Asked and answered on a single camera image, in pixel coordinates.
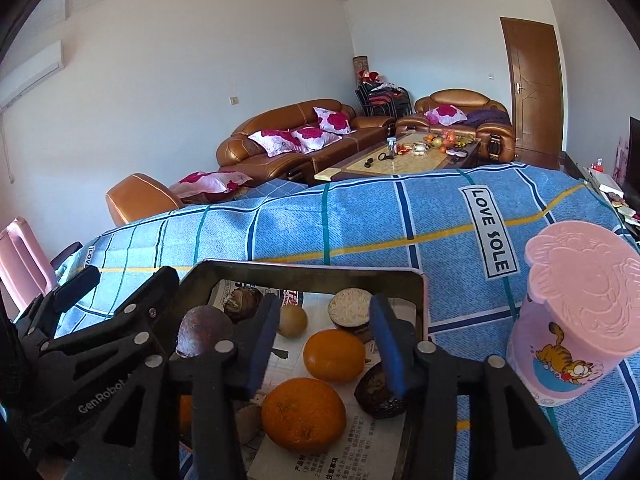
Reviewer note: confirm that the small jar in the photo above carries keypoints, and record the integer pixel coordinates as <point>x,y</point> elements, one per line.
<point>391,146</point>

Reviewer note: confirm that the stack of black chairs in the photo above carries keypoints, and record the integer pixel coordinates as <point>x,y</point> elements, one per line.
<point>380,100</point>

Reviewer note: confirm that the pink box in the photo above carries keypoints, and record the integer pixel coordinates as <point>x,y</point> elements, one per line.
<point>622,160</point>

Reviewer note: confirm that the pink cartoon cat cup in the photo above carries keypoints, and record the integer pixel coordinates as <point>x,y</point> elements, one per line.
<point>575,310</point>

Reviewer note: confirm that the blue plaid tablecloth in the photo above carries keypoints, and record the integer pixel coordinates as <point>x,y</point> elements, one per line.
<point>400,220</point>

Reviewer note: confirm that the cut fruit with white flesh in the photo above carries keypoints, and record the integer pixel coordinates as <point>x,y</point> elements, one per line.
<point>350,305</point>

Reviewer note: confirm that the tall woven tube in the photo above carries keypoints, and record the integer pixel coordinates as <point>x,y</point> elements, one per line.
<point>360,65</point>

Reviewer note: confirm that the large purple round fruit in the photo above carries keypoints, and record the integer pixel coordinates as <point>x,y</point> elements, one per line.
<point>202,330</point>

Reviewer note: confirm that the orange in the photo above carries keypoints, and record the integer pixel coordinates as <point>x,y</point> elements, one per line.
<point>303,415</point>
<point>334,355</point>
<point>185,412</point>

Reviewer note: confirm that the wooden coffee table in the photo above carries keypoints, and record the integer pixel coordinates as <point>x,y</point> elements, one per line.
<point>360,162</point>

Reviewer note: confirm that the red plush toy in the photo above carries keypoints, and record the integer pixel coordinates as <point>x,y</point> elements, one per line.
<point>368,76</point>

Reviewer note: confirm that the black television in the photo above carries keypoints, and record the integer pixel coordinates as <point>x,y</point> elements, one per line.
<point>635,160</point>

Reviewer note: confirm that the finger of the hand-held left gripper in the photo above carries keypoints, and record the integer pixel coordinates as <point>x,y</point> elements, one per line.
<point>157,292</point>
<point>75,285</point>

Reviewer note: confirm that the purple blanket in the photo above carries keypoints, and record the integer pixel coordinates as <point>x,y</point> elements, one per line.
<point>487,117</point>

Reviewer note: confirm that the brown leather sofa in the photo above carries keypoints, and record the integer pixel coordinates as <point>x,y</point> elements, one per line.
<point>260,152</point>

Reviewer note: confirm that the white wall conduit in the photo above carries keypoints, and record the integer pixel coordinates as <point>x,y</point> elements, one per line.
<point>6,150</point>

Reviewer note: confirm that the pink biscuit tin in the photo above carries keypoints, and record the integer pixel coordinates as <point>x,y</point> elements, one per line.
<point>300,272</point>

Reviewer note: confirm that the brown wooden door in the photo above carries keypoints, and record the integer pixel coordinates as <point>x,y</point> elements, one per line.
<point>532,90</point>

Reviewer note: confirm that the black bag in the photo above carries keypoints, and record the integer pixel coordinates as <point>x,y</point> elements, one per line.
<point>494,146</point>

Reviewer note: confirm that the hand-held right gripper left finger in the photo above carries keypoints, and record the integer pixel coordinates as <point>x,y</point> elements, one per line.
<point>260,345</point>

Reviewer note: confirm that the printed paper sheet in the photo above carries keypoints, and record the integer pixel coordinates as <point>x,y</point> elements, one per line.
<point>360,440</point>

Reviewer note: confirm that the dark television cabinet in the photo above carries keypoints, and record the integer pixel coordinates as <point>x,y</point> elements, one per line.
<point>590,180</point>

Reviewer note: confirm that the small brown round fruit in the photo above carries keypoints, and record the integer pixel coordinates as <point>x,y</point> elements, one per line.
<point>248,422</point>
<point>292,321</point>

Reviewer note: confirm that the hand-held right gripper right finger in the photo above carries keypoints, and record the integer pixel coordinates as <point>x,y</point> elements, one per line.
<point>392,355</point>

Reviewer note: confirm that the white wall air conditioner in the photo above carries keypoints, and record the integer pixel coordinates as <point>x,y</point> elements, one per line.
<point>30,75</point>

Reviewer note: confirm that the pink electric kettle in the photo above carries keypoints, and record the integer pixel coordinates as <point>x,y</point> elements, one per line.
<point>25,260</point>

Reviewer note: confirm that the white and magenta floral cushion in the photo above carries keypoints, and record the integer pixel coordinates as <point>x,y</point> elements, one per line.
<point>275,142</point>
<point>316,139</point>
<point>210,182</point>
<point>446,115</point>
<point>335,120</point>

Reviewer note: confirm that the wrinkled purple passion fruit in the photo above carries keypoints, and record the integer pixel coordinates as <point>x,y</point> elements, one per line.
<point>372,395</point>
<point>240,305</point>

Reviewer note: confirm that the brown leather armchair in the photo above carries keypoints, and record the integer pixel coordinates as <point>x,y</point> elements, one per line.
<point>450,96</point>
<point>140,195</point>

